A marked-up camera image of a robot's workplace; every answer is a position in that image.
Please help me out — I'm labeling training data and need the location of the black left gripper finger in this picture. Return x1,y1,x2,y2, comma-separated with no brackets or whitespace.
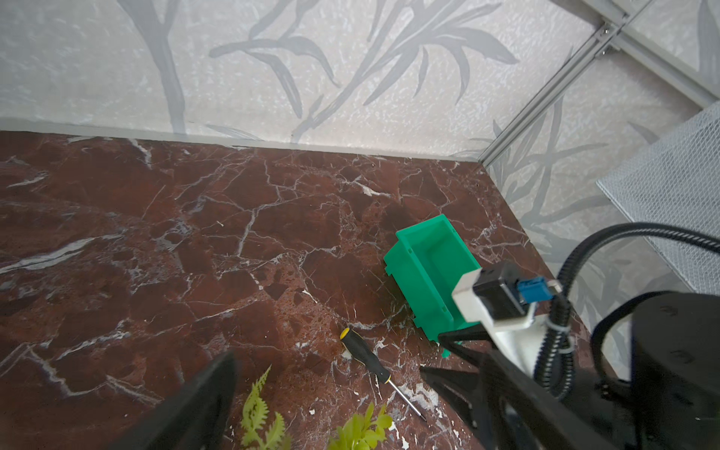
109,352,238,449

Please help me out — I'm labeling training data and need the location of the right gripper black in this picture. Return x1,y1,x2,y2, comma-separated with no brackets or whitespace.
420,329,615,449

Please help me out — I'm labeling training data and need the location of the black yellow screwdriver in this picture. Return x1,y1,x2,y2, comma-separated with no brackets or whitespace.
339,327,427,422

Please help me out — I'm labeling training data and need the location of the green plastic bin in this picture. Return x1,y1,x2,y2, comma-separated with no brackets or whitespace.
384,215,481,342

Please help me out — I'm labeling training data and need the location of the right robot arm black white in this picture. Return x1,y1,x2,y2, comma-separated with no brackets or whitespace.
421,292,719,449

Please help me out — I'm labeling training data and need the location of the white pot with flowers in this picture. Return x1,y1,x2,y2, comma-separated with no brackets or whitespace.
236,367,395,449

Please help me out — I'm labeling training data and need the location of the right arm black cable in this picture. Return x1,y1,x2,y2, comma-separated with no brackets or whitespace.
531,222,720,401

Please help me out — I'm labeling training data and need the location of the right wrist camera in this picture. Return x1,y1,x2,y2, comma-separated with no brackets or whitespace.
451,261,564,378

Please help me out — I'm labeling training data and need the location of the white wire mesh basket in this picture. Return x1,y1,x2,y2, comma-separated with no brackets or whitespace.
596,104,719,303

